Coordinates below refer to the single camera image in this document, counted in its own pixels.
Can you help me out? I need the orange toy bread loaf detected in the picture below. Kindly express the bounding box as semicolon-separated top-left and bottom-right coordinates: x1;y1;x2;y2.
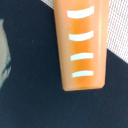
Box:
54;0;110;91

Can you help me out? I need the beige woven placemat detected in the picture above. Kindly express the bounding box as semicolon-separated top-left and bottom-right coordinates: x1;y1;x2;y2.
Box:
107;0;128;64

